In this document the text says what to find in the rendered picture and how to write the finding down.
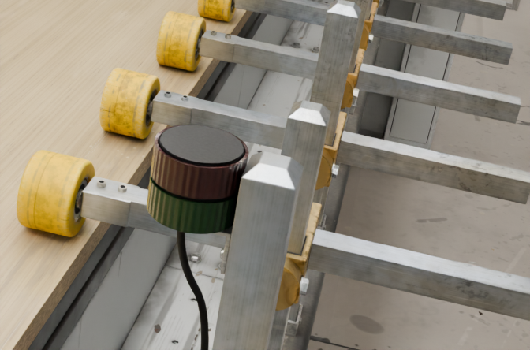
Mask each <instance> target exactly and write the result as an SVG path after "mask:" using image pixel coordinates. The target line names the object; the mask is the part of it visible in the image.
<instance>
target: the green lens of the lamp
mask: <svg viewBox="0 0 530 350"><path fill-rule="evenodd" d="M237 197H238V193H236V194H235V195H234V196H232V197H230V198H228V199H224V200H221V201H217V202H196V201H190V200H186V199H181V198H178V197H176V196H173V195H171V194H169V193H167V192H165V191H163V190H162V189H161V188H160V187H159V186H158V185H157V184H156V183H155V181H154V180H153V178H152V176H151V175H150V181H149V188H148V194H147V211H148V213H149V214H150V215H151V216H152V217H153V218H154V219H155V220H156V221H157V222H158V223H160V224H162V225H164V226H166V227H168V228H170V229H174V230H177V231H180V232H184V233H194V234H209V233H218V232H221V231H223V230H226V229H228V228H230V227H231V226H232V225H233V220H234V215H235V210H236V205H237Z"/></svg>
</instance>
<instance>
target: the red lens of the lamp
mask: <svg viewBox="0 0 530 350"><path fill-rule="evenodd" d="M176 126H180V125H176ZM176 126H172V127H169V128H173V127H176ZM169 128H165V129H163V130H162V131H161V132H159V133H158V134H157V135H156V137H155V142H154V149H153V155H152V162H151V176H152V178H153V180H154V181H155V182H156V183H157V184H158V185H159V186H161V187H162V188H164V189H166V190H167V191H169V192H172V193H174V194H177V195H181V196H184V197H188V198H192V199H222V198H226V197H229V196H232V195H234V194H236V193H237V192H239V187H240V182H241V177H242V175H243V172H244V170H245V168H246V166H247V161H248V147H247V145H246V144H245V143H244V141H243V140H241V139H240V138H238V137H237V136H235V137H236V138H238V139H239V140H240V141H241V142H242V144H243V145H244V146H243V147H244V148H245V156H244V157H243V156H242V159H241V160H240V159H239V160H240V161H239V162H236V163H233V164H230V165H228V164H227V165H228V166H225V165H223V166H201V165H199V166H198V165H196V164H195V165H193V164H192V163H191V164H188V163H186V162H183V161H181V160H180V161H179V160H177V158H173V157H170V155H168V154H166V152H163V151H162V150H163V149H162V148H160V147H161V146H159V145H158V138H159V139H160V137H161V134H163V133H164V132H165V131H166V130H167V129H169ZM230 134H231V133H230ZM231 135H233V134H231ZM233 136H234V135H233Z"/></svg>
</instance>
